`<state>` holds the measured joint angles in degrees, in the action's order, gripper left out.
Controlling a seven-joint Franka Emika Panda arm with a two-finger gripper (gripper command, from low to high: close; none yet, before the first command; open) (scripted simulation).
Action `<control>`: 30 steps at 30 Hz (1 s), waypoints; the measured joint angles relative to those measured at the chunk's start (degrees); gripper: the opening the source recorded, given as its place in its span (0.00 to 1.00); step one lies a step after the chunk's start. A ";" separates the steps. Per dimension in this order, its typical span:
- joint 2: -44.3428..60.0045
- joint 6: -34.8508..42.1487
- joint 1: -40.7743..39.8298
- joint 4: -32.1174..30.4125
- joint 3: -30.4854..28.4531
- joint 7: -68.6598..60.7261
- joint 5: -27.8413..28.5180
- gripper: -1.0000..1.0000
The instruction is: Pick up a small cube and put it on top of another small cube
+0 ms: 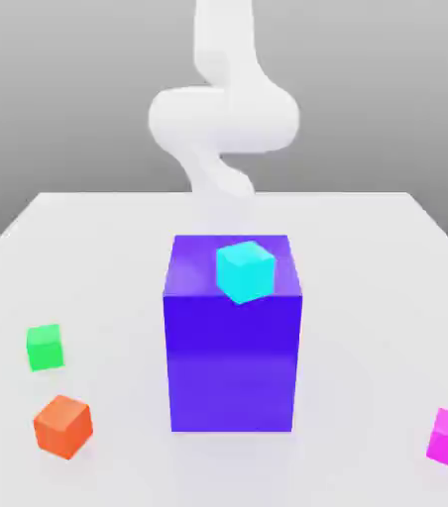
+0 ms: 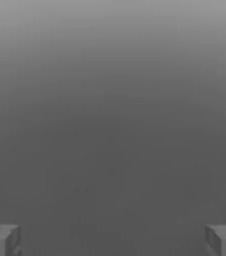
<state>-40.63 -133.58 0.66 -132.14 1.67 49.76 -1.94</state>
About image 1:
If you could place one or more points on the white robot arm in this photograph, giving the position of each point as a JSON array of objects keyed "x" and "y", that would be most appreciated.
[{"x": 224, "y": 115}]

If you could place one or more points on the small cyan cube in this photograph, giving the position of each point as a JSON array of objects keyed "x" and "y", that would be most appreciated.
[{"x": 244, "y": 273}]

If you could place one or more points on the small green cube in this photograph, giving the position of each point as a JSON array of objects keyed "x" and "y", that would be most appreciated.
[{"x": 44, "y": 348}]

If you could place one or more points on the small orange cube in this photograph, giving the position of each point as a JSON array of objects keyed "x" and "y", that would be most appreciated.
[{"x": 63, "y": 427}]

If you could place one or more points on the large purple box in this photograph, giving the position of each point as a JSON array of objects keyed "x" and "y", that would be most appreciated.
[{"x": 230, "y": 368}]

